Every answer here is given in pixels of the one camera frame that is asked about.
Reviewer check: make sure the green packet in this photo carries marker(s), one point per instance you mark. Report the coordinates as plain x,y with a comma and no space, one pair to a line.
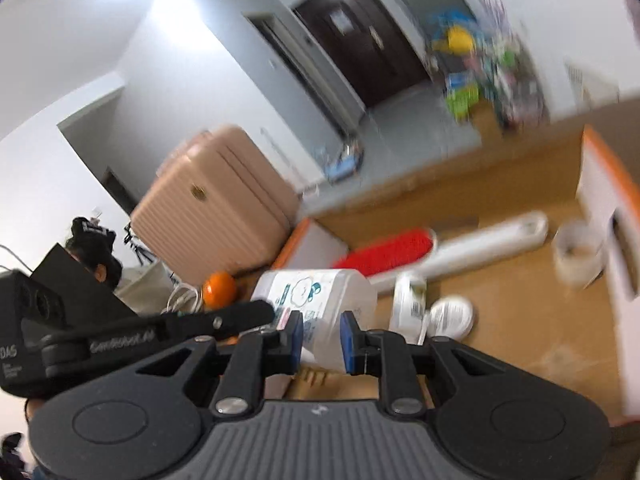
462,97

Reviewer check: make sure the white round cup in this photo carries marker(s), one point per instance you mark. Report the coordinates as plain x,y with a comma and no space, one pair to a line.
580,255

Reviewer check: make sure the red and white lint brush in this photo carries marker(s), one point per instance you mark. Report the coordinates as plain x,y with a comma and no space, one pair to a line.
500,245

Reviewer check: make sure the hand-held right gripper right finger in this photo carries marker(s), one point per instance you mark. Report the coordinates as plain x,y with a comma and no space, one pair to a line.
347,339

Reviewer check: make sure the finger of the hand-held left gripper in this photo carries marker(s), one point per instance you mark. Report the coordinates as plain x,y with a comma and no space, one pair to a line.
235,316

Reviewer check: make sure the pink hard-shell suitcase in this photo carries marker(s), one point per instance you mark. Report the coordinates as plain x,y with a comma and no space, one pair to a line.
220,210

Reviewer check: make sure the yellow and blue plastic item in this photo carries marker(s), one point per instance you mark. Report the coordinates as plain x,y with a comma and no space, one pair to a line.
457,37

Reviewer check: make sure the white labelled jar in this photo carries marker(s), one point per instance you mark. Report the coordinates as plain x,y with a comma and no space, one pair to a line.
409,305

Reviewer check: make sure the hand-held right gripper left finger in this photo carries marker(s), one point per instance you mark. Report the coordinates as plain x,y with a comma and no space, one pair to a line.
295,334

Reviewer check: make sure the large white plastic bottle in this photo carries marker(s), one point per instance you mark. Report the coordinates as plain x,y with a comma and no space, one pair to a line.
320,295

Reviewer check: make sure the dark brown entrance door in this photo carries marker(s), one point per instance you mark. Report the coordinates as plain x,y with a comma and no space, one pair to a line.
360,35

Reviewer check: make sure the black tripod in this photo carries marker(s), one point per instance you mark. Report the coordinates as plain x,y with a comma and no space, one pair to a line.
142,252

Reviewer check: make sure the orange fruit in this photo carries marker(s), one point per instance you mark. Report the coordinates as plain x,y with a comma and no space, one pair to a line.
220,290

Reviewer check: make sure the orange cardboard box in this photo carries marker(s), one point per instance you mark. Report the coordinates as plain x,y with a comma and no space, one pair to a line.
525,320

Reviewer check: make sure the grey side door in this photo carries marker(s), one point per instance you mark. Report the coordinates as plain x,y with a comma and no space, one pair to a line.
305,75

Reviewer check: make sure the small white round jar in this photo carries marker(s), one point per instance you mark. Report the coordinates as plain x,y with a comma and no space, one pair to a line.
451,317

